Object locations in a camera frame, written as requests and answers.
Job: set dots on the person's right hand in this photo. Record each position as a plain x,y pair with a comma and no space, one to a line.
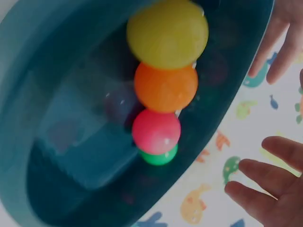
288,194

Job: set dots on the person's left hand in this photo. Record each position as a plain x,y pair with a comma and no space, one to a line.
292,21

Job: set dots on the person's left fingers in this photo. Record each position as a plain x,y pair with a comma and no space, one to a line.
270,47

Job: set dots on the person's right fingers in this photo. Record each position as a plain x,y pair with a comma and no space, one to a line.
260,175

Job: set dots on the yellow ball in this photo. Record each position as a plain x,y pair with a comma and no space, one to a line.
166,35

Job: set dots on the green ball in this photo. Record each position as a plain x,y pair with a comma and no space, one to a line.
156,159

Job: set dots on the orange ball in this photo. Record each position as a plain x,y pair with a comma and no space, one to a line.
165,87

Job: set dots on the pink ball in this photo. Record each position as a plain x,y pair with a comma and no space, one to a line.
155,131

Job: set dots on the teal plastic basin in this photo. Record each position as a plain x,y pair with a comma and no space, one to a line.
59,71

